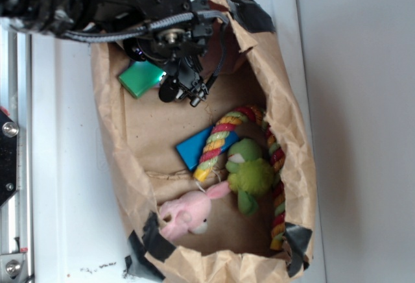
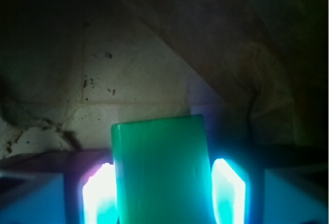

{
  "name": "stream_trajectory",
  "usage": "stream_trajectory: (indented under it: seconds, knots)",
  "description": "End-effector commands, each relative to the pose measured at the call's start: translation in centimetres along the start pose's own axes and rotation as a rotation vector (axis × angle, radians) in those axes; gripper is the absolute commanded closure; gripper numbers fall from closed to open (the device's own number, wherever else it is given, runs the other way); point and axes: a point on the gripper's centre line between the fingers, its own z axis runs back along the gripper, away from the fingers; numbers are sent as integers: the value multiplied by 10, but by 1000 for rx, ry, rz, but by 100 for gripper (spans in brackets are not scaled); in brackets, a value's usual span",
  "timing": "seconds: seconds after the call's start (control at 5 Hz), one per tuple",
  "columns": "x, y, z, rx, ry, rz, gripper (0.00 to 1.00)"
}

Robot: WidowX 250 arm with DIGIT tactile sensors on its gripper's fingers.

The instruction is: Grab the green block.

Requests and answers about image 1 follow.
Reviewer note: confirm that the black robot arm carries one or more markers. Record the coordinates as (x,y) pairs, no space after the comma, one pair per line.
(68,19)

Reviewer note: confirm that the black metal bracket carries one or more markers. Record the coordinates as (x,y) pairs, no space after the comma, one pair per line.
(8,156)

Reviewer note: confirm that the aluminium frame rail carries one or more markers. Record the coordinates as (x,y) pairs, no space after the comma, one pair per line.
(16,214)

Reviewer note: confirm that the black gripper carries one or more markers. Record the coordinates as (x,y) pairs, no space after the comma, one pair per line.
(163,30)

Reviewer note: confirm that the green plush frog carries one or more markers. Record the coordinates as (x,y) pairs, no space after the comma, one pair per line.
(250,176)

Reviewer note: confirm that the silver corner bracket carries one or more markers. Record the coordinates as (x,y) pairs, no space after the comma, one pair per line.
(12,266)

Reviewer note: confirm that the multicolour rope toy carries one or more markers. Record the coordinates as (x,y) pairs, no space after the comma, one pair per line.
(215,142)

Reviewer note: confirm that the pink plush bunny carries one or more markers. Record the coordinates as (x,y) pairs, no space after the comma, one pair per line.
(190,212)

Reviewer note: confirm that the blue wooden block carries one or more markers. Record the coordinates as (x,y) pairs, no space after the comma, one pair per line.
(190,150)

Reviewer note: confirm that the brown paper bag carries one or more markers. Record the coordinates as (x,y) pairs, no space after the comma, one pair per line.
(140,136)

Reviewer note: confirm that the green wooden block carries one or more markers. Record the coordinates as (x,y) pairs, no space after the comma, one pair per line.
(140,77)

